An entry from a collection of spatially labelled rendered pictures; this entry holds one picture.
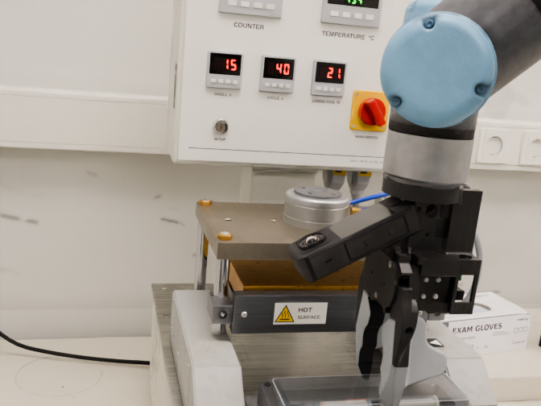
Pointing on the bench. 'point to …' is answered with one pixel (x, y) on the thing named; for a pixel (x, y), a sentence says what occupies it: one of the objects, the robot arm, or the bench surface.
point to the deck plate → (266, 350)
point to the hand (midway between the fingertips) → (371, 383)
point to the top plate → (272, 221)
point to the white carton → (491, 325)
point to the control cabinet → (281, 90)
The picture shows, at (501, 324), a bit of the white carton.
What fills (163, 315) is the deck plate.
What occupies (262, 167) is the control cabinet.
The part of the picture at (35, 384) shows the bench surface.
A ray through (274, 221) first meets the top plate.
